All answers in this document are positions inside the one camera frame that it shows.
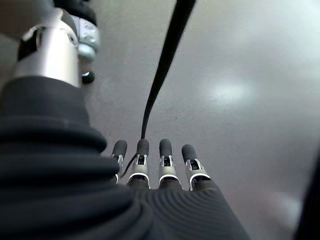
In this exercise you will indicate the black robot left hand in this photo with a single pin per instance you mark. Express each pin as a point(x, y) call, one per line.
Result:
point(50, 175)

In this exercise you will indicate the black robot left foot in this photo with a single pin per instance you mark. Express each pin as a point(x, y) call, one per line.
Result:
point(88, 77)

